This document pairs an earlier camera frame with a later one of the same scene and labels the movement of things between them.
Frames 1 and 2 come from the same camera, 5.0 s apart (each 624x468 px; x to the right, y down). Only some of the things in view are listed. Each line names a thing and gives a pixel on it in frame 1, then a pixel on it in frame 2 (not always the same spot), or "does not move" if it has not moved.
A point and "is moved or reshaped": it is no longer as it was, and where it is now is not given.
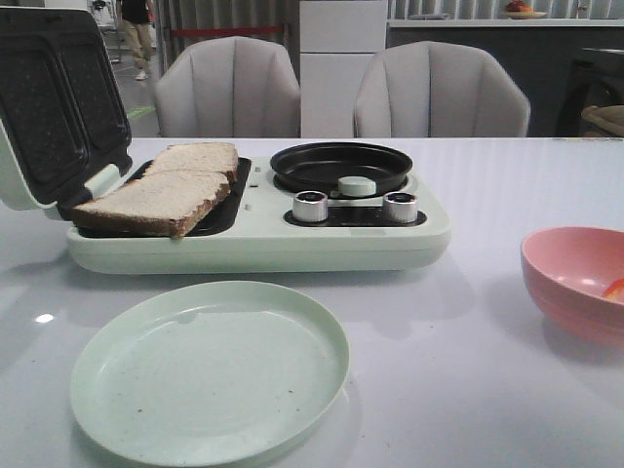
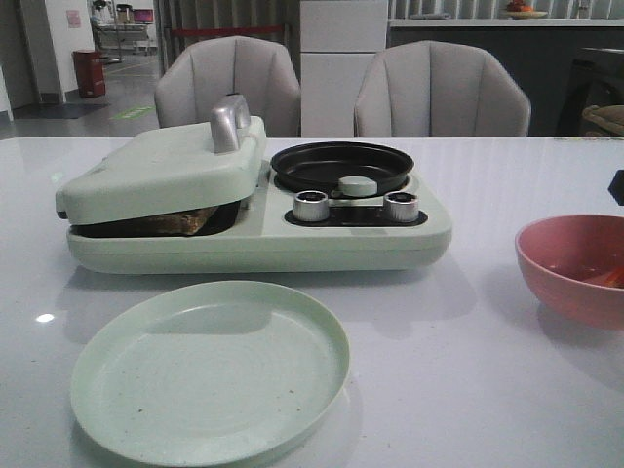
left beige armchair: x=230 y=87 does not move
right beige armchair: x=427 y=89 does not move
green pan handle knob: x=355 y=186 does not move
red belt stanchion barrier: x=225 y=29 does not move
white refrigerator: x=337 y=41 does not move
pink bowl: x=566 y=269 is moved or reshaped
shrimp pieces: x=615 y=291 to x=611 y=279
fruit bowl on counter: x=516 y=10 does not move
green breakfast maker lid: x=64 y=122 to x=173 y=169
